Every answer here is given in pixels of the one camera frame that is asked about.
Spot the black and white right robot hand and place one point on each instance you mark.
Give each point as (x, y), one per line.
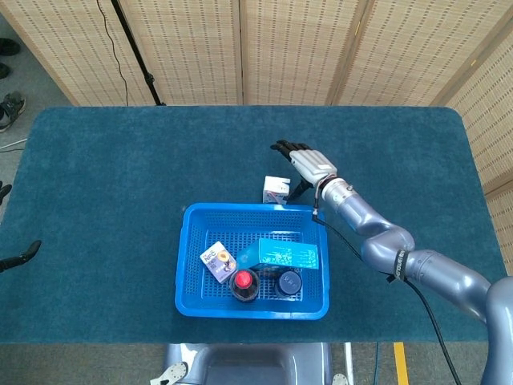
(314, 166)

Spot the cola bottle red cap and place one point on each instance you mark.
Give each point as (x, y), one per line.
(242, 280)

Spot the grey sneaker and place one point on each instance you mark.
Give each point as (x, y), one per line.
(12, 110)

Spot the small white carton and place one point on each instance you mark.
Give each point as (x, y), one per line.
(274, 190)

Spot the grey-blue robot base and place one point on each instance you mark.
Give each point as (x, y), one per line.
(240, 365)

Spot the small purple carton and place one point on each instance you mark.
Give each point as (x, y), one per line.
(218, 260)

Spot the white bottle blue cap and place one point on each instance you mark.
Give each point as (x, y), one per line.
(289, 282)

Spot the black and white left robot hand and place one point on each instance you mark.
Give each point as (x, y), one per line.
(16, 258)

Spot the black tripod pole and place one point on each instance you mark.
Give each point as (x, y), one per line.
(138, 56)

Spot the black shoe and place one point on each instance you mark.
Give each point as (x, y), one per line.
(9, 47)
(4, 71)

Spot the blue cookie box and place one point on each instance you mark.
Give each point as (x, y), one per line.
(284, 254)

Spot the blue plastic perforated basket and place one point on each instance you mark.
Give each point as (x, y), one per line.
(208, 224)

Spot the teal table mat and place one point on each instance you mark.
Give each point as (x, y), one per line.
(100, 180)

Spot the bamboo folding screen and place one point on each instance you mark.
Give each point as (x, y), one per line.
(192, 48)

